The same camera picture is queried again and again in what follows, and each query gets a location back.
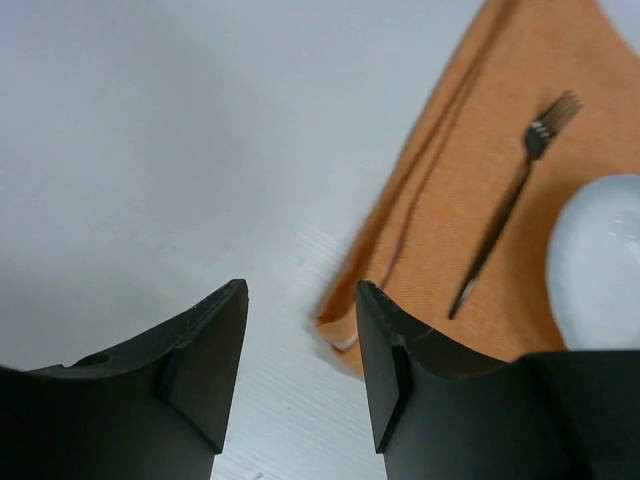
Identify black fork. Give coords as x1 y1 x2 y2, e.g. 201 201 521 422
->
448 90 582 320

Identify orange cloth napkin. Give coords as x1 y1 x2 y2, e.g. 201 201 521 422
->
317 1 639 373

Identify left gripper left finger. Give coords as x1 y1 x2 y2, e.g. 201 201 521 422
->
1 279 248 479

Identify white ceramic bowl plate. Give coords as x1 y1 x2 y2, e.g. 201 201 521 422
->
546 175 639 350

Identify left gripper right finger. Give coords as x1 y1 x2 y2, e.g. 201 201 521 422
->
356 281 639 479

